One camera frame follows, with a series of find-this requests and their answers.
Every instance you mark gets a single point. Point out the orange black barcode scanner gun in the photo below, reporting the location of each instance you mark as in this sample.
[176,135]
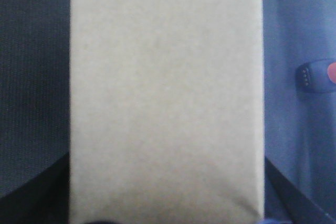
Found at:
[316,76]

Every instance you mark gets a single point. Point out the small brown cardboard package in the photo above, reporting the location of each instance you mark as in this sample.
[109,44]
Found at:
[167,111]

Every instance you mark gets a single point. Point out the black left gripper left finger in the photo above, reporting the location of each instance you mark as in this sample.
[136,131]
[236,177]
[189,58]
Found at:
[43,199]

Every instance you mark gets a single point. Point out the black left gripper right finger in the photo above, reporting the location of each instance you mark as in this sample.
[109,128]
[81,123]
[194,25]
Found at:
[298,207]

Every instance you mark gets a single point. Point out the dark grey table mat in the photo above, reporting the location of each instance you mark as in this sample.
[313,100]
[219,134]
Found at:
[299,127]

